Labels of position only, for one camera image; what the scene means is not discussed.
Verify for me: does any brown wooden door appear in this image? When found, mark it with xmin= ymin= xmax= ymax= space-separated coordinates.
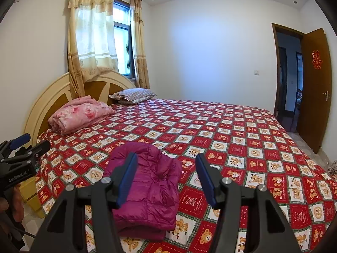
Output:
xmin=296 ymin=28 xmax=333 ymax=155

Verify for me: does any brown door frame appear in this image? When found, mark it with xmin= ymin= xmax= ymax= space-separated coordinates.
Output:
xmin=271 ymin=23 xmax=307 ymax=122

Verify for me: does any red paper door decoration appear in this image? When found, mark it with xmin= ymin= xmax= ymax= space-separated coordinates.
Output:
xmin=311 ymin=49 xmax=323 ymax=70

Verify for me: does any magenta puffer jacket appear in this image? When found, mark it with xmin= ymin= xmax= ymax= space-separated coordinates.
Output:
xmin=103 ymin=141 xmax=183 ymax=241

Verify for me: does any red checkered bear-print bedspread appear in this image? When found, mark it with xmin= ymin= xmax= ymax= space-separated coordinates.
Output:
xmin=35 ymin=97 xmax=335 ymax=253

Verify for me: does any striped pillow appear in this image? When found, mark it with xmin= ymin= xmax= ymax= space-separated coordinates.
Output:
xmin=109 ymin=88 xmax=158 ymax=104

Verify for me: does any yellow nightstand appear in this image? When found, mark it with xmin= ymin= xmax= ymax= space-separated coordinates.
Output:
xmin=20 ymin=175 xmax=47 ymax=219

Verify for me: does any folded pink floral blanket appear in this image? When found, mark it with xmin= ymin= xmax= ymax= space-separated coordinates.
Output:
xmin=48 ymin=95 xmax=115 ymax=134

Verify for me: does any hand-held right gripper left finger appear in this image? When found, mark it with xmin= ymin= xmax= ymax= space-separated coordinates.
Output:
xmin=30 ymin=153 xmax=139 ymax=253

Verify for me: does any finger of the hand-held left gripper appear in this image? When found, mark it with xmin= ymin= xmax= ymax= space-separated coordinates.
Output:
xmin=7 ymin=133 xmax=31 ymax=151
xmin=24 ymin=140 xmax=51 ymax=162

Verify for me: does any window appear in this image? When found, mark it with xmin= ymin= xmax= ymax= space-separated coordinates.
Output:
xmin=113 ymin=0 xmax=137 ymax=81

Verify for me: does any wide beige floral curtain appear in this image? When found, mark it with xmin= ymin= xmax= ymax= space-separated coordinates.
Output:
xmin=67 ymin=0 xmax=119 ymax=98

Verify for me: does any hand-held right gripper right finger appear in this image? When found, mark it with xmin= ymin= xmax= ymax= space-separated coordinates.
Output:
xmin=195 ymin=153 xmax=301 ymax=253

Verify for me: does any cream and wood headboard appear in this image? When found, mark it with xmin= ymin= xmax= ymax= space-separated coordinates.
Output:
xmin=24 ymin=70 xmax=137 ymax=143

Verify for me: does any person's left hand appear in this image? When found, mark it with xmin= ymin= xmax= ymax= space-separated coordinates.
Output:
xmin=0 ymin=184 xmax=25 ymax=218

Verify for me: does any black cable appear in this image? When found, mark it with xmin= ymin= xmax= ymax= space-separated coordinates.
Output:
xmin=16 ymin=229 xmax=36 ymax=238

